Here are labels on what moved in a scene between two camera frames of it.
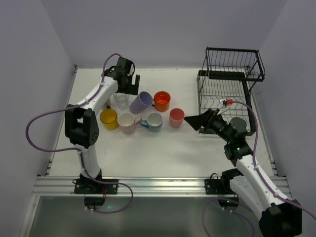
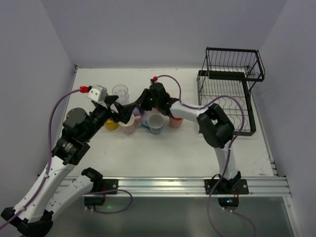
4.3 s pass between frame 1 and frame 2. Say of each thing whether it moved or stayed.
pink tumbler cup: stayed
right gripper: moved
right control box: stayed
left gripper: moved
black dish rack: stayed
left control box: stayed
